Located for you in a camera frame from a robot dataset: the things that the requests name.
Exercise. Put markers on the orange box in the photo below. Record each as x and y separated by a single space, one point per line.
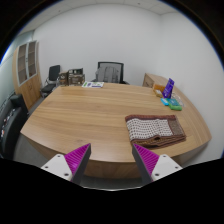
158 87

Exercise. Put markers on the black mesh office chair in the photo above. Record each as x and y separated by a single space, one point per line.
110 74

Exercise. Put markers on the black visitor chair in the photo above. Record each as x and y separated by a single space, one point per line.
53 75

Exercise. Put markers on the white green printed leaflet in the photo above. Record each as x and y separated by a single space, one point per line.
93 84

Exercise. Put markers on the green flat box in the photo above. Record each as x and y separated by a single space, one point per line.
174 105

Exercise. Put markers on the black leather sofa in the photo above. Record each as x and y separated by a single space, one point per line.
11 126

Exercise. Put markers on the small blue pack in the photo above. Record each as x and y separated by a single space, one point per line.
164 101

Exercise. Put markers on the brown white patterned towel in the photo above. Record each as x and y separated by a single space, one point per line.
150 130

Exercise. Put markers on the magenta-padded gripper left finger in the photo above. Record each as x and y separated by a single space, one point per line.
60 165

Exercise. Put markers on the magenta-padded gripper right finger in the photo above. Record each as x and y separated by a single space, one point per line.
163 165

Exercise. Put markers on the wooden glass-door shelf cabinet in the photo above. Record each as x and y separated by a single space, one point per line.
28 80

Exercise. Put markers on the low wooden side cabinet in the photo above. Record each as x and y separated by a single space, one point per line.
151 79

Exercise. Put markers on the purple standing sign card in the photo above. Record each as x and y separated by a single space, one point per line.
168 88

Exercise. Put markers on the clear plastic bag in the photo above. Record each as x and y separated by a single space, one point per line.
178 98

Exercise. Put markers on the small tan box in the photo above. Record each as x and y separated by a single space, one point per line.
158 93

